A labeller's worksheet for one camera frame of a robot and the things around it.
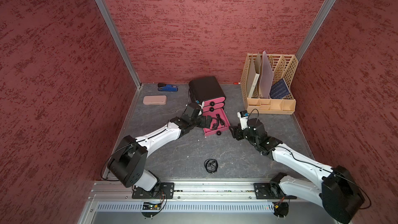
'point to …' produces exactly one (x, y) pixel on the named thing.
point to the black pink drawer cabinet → (208, 91)
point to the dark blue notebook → (279, 90)
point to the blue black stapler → (164, 87)
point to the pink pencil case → (159, 100)
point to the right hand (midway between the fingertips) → (233, 128)
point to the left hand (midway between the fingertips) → (204, 120)
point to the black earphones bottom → (211, 165)
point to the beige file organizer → (283, 66)
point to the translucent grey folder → (266, 79)
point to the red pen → (239, 83)
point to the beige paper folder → (253, 71)
